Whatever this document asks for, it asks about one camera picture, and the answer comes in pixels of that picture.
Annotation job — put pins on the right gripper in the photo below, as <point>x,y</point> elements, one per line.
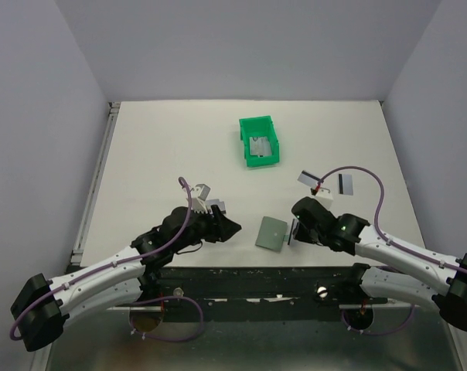
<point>299,233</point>

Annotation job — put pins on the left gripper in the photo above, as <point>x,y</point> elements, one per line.
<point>220,227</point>

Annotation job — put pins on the green leather card holder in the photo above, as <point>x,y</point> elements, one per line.
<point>271,234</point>

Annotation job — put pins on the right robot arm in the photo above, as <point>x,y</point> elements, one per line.
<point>422,277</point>

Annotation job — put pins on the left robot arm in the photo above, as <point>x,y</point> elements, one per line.
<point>44,306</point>

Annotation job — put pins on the card under patterned card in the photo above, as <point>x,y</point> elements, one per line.
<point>222,207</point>

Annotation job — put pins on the patterned credit card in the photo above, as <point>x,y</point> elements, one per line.
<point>215,202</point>

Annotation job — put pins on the silver card near right gripper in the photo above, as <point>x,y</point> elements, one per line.
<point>308,179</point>

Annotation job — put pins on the far right silver card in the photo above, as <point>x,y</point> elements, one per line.
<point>345,184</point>

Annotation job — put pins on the silver card in bin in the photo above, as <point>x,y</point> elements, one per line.
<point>260,147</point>

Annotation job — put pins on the green plastic bin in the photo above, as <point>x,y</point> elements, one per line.
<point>259,127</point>

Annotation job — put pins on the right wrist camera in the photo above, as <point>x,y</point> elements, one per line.
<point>322,195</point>

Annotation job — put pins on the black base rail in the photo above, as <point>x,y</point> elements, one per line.
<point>256,294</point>

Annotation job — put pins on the left aluminium frame extrusion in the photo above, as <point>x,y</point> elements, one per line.
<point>77,174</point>

